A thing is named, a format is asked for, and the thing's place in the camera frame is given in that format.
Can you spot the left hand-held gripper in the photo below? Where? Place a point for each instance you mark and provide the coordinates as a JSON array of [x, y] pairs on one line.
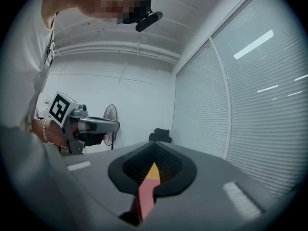
[[59, 107]]

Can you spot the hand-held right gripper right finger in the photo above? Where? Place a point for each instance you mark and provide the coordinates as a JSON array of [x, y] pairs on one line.
[[216, 196]]

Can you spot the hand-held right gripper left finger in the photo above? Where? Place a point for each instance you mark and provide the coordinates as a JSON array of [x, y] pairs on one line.
[[84, 189]]

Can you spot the person's left forearm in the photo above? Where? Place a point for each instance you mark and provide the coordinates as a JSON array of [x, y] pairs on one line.
[[37, 131]]

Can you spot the person's left hand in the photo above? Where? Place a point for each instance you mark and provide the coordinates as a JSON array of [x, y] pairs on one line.
[[56, 135]]

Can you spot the black standing fan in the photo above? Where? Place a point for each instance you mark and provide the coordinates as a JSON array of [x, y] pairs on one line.
[[111, 119]]

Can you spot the black office chair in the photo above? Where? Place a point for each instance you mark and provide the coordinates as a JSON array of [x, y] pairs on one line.
[[160, 136]]

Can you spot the grey window blinds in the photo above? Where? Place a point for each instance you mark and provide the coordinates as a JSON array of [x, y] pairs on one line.
[[252, 117]]

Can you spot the grey chest harness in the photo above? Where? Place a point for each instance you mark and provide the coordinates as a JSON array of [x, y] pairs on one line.
[[50, 54]]

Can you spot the person's white shirt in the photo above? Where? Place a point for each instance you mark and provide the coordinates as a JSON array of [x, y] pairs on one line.
[[26, 56]]

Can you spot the black head-mounted camera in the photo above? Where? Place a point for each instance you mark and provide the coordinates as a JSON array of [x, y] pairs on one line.
[[149, 20]]

